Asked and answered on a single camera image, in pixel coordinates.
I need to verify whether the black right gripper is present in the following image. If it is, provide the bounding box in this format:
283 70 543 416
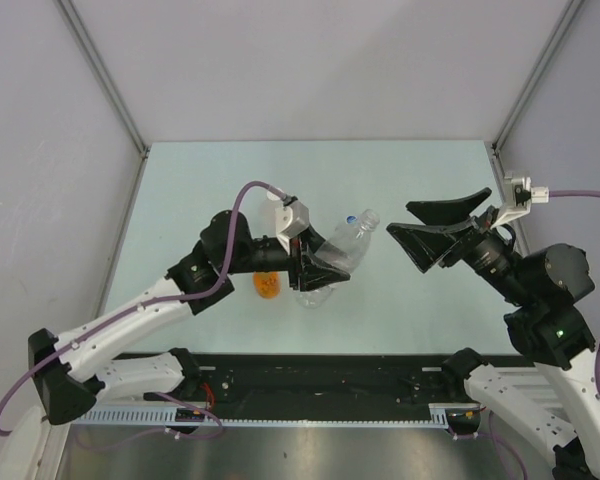
384 185 532 304

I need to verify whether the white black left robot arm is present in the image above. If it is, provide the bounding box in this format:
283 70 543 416
28 211 350 425

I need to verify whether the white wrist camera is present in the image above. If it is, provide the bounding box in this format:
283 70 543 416
274 197 310 254
493 172 549 227

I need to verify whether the small orange juice bottle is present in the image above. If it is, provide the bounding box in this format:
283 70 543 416
252 272 281 299

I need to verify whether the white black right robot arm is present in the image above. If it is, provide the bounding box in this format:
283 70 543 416
386 183 600 479

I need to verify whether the white slotted cable duct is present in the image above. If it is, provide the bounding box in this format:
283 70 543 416
72 402 481 429

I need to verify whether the square clear NFC juice bottle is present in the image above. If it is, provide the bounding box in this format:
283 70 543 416
257 191 282 235

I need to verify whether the clear red-label water bottle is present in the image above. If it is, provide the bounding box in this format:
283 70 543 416
295 209 380 309

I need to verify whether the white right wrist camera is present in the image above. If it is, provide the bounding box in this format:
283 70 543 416
493 172 549 227

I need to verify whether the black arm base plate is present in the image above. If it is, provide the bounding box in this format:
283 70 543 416
178 351 483 405

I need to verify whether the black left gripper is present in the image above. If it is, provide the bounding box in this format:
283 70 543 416
222 222 349 291

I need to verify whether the clear blue-label Pocari bottle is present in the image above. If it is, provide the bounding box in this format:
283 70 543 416
329 215 358 252

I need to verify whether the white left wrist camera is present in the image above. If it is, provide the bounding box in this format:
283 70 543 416
274 197 310 254

